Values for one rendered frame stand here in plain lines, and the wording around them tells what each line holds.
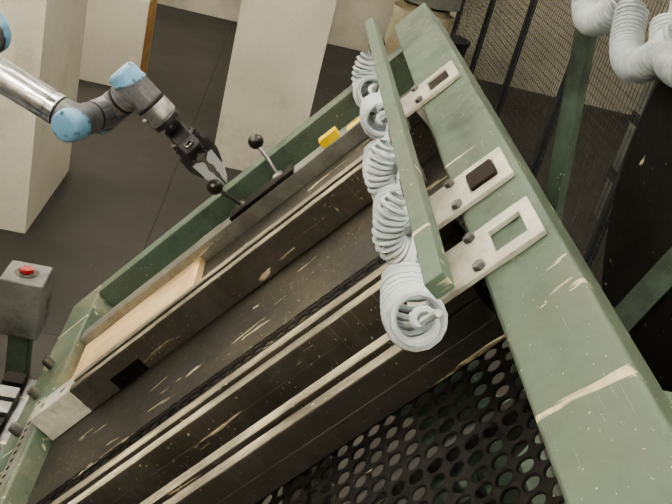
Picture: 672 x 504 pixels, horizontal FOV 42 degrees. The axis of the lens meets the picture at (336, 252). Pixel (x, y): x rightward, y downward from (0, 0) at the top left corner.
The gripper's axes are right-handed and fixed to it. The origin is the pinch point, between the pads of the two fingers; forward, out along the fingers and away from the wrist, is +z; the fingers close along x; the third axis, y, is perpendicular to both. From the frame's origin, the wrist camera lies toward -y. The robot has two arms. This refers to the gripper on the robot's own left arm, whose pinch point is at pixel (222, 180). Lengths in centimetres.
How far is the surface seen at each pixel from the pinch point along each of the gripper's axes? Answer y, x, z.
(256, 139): -4.1, -12.5, -2.6
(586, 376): -149, -9, 2
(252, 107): 366, -55, 59
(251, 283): -41.9, 11.0, 10.3
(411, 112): -60, -33, 1
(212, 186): -9.6, 3.0, -2.8
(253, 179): 17.1, -6.5, 9.3
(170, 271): 3.1, 25.1, 8.5
